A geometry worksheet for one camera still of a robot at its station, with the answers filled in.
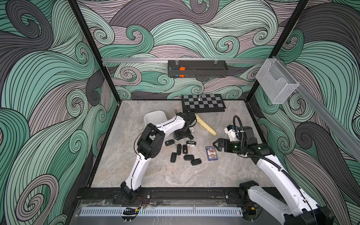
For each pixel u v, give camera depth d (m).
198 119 1.04
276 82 0.78
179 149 0.90
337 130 0.54
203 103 1.14
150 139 0.59
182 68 0.86
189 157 0.87
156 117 1.07
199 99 1.17
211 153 0.88
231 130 0.71
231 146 0.68
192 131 1.00
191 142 0.92
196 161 0.85
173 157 0.86
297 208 0.39
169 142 0.93
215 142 0.74
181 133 0.85
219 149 0.68
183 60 0.93
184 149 0.90
